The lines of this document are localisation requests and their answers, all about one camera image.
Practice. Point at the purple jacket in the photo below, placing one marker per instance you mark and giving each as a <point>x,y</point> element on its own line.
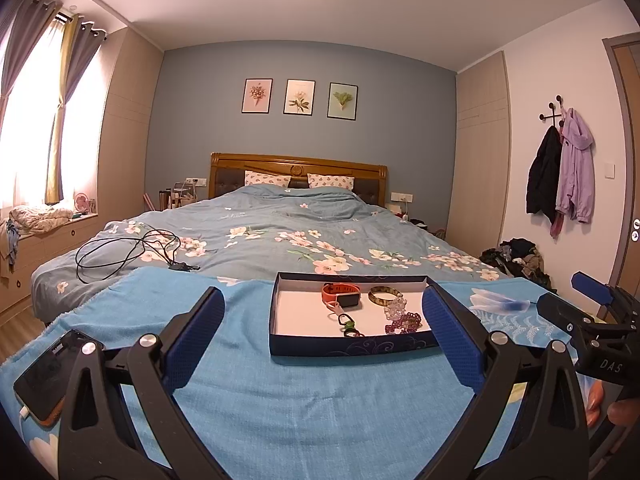
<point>575,160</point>

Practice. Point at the blue floral towel blanket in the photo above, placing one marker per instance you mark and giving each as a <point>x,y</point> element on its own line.
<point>300,410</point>

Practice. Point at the framed green leaf picture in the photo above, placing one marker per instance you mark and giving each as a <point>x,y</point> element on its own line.
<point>343,101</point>

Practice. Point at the beige drawer cabinet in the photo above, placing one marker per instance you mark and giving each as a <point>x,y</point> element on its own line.
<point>50,255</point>

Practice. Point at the person's right hand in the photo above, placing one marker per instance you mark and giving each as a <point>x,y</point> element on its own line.
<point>625,415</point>

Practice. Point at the tortoiseshell bangle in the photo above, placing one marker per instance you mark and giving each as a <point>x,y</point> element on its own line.
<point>372,297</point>

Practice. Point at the blue floral duvet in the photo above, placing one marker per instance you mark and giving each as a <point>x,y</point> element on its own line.
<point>280,215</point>

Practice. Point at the dark blue cardboard box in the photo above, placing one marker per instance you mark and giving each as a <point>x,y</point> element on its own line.
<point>300,315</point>

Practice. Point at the white light switch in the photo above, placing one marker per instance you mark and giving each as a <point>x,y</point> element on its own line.
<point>608,170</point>

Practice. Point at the dark clothes pile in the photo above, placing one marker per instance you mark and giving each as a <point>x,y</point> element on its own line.
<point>520,257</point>

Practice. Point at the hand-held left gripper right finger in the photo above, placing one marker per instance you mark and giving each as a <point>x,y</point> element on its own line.
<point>452,340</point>

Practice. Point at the black wall coat hook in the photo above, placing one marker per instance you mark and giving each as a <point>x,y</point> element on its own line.
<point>556,112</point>

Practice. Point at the beige wardrobe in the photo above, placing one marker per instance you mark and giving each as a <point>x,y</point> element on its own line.
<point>477,160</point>
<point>130,135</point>

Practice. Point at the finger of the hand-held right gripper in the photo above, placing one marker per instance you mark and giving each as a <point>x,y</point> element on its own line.
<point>555,307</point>
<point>592,287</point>

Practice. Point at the white wall socket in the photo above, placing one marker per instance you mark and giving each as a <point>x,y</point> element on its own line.
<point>402,196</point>
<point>195,181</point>

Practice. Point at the wooden bed headboard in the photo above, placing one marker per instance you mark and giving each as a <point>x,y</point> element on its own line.
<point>300,161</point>

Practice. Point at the small white bedside device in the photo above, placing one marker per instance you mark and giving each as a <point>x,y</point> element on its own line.
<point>406,214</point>

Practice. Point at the dark bedside table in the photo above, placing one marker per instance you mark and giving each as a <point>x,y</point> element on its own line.
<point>425,225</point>

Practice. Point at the hanging blue cloth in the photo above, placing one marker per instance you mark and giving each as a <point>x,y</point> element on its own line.
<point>11,240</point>

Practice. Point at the group of toiletry bottles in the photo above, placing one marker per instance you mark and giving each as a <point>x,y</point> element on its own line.
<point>175,197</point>

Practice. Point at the orange smartwatch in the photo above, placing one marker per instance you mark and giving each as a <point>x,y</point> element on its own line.
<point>330,290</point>

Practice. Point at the framed pink flower picture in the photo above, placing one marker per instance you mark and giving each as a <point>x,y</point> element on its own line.
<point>257,96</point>

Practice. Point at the framed white flower picture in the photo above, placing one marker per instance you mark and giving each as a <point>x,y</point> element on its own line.
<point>299,97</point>

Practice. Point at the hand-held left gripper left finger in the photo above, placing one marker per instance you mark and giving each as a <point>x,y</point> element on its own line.
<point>197,340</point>

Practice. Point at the small pink fan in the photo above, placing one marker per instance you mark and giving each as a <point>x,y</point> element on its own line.
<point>81,202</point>

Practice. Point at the beige crumpled blanket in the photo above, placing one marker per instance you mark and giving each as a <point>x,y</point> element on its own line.
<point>40,217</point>

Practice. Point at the grey and olive curtain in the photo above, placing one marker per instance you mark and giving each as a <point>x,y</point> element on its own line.
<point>55,160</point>
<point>25,40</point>

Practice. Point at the white patterned pillow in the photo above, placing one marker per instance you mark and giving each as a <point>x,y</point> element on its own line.
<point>267,179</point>
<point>331,181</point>

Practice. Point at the black jacket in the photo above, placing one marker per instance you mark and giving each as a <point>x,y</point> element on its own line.
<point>542,170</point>

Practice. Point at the pink scarf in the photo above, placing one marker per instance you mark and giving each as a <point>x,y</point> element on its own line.
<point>556,225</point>

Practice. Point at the wooden door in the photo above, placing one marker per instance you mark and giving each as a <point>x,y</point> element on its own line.
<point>631,135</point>

